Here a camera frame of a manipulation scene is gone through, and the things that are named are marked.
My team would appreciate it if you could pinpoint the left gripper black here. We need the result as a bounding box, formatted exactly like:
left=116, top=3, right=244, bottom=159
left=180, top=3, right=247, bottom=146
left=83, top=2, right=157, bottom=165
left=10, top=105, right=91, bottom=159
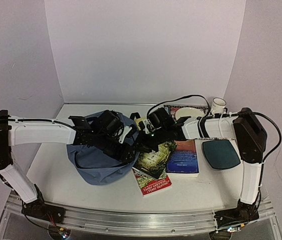
left=96, top=132, right=137, bottom=164

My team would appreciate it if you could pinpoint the green fantasy cover book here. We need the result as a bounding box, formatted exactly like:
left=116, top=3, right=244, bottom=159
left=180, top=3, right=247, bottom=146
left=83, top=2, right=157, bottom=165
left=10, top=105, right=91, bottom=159
left=133, top=141, right=177, bottom=180

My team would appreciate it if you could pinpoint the blue student backpack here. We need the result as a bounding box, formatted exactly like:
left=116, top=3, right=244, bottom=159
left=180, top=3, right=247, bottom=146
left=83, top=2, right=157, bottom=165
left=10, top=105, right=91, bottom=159
left=67, top=111, right=140, bottom=186

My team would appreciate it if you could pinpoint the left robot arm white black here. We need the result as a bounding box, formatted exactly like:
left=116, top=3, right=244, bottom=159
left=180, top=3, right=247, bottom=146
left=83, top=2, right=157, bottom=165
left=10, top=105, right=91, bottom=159
left=0, top=110, right=139, bottom=219

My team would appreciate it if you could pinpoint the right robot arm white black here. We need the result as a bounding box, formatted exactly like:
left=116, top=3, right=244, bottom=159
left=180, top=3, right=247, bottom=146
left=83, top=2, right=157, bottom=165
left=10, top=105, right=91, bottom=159
left=136, top=108, right=267, bottom=206

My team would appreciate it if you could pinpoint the patterned black placemat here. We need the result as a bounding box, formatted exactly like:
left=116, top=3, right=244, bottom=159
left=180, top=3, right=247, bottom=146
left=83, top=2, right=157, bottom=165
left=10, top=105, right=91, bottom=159
left=164, top=104, right=208, bottom=120

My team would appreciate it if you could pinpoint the yellow paperback book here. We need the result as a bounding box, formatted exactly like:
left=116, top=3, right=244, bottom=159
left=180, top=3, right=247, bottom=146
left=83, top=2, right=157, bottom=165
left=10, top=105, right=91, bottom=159
left=134, top=117, right=145, bottom=130

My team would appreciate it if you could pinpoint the cream and blue plate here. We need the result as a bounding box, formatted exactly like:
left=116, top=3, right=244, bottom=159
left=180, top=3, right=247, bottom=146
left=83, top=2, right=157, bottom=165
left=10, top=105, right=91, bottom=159
left=175, top=107, right=206, bottom=120

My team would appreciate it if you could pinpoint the blue orange back-cover book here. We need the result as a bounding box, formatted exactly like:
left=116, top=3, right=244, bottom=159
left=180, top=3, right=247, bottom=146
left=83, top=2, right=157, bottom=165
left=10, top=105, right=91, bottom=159
left=166, top=140, right=199, bottom=178

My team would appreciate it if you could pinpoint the red treehouse comic book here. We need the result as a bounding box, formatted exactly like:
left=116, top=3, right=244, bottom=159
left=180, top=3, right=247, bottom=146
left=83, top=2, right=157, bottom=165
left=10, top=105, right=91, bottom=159
left=132, top=168, right=172, bottom=197

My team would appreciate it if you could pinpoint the white enamel mug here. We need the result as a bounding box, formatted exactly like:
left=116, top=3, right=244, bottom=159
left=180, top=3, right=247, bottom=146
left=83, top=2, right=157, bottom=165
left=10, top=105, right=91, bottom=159
left=210, top=97, right=226, bottom=116

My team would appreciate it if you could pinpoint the dark teal square plate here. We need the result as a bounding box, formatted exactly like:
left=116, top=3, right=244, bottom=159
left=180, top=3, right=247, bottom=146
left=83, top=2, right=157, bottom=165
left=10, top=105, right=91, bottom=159
left=202, top=139, right=240, bottom=170

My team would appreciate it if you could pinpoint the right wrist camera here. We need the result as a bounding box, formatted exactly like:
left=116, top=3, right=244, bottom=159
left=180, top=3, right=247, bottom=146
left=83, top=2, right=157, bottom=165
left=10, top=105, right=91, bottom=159
left=140, top=118, right=155, bottom=134

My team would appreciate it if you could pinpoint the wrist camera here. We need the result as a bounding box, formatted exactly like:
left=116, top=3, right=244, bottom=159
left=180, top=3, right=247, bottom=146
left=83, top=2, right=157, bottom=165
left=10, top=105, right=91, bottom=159
left=140, top=118, right=155, bottom=134
left=118, top=126, right=135, bottom=144

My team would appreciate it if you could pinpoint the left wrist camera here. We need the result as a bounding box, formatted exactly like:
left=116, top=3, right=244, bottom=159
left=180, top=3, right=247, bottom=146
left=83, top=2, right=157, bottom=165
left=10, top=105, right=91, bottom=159
left=118, top=126, right=135, bottom=144

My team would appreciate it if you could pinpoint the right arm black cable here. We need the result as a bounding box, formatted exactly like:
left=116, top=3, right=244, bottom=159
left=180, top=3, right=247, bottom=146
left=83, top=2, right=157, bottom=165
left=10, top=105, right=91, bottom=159
left=147, top=94, right=281, bottom=165

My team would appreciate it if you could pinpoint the aluminium table front rail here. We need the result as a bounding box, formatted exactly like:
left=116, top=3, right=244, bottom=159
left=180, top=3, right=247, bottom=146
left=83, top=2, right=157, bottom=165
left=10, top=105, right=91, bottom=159
left=0, top=192, right=282, bottom=240

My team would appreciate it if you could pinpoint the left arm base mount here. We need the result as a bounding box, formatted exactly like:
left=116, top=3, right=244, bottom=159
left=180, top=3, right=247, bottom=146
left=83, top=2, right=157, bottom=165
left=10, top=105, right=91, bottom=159
left=22, top=201, right=65, bottom=224

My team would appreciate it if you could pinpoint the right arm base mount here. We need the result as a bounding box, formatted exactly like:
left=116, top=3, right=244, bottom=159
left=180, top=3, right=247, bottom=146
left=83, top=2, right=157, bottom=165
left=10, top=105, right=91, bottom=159
left=214, top=208, right=259, bottom=230

